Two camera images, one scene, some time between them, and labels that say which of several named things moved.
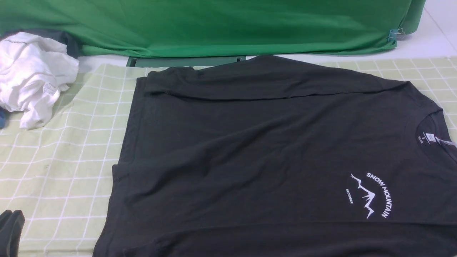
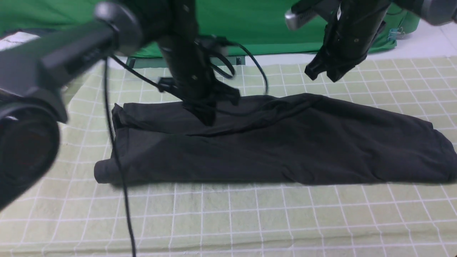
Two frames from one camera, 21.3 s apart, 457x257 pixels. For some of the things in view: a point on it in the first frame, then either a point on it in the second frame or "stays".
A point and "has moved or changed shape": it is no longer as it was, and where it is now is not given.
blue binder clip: (396, 34) stays
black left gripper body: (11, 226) -> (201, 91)
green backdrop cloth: (139, 28) stays
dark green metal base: (170, 61) stays
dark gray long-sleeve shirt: (274, 156) has moved or changed shape
